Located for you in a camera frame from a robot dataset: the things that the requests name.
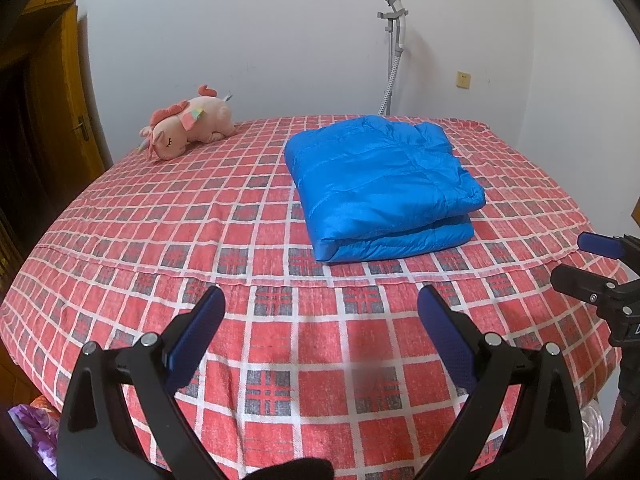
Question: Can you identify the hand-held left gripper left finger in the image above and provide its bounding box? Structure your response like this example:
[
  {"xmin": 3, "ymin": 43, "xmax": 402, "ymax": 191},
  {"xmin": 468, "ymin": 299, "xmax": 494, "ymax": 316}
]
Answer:
[{"xmin": 56, "ymin": 285, "xmax": 236, "ymax": 480}]

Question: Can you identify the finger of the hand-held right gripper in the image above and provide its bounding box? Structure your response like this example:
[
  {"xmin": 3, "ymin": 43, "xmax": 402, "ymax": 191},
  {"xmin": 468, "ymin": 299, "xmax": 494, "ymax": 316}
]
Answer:
[
  {"xmin": 550, "ymin": 264, "xmax": 632, "ymax": 318},
  {"xmin": 576, "ymin": 231, "xmax": 640, "ymax": 260}
]

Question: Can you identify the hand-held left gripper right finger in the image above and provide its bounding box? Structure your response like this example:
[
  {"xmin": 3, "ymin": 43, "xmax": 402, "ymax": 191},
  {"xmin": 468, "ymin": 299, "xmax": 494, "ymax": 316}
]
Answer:
[{"xmin": 415, "ymin": 285, "xmax": 587, "ymax": 480}]

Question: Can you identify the blue puffer jacket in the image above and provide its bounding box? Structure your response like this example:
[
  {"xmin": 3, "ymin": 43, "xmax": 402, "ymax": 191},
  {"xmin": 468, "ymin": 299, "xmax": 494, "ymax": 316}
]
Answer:
[{"xmin": 284, "ymin": 115, "xmax": 487, "ymax": 264}]

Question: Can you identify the bed with red plaid sheet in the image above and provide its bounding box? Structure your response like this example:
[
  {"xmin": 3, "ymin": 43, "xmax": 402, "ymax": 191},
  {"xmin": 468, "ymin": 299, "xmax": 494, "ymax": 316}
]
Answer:
[{"xmin": 0, "ymin": 115, "xmax": 632, "ymax": 480}]

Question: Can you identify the purple floral cloth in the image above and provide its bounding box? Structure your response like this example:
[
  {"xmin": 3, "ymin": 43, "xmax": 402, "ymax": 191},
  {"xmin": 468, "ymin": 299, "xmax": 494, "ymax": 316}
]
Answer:
[{"xmin": 7, "ymin": 395, "xmax": 61, "ymax": 476}]

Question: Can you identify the pink plush unicorn toy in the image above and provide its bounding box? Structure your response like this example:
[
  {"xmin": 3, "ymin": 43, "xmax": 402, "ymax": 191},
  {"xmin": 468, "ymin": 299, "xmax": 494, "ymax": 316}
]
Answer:
[{"xmin": 137, "ymin": 85, "xmax": 238, "ymax": 162}]

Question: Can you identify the wooden door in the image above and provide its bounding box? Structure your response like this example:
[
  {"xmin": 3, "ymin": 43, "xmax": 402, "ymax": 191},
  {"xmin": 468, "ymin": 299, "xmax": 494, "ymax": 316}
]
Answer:
[{"xmin": 0, "ymin": 0, "xmax": 113, "ymax": 241}]

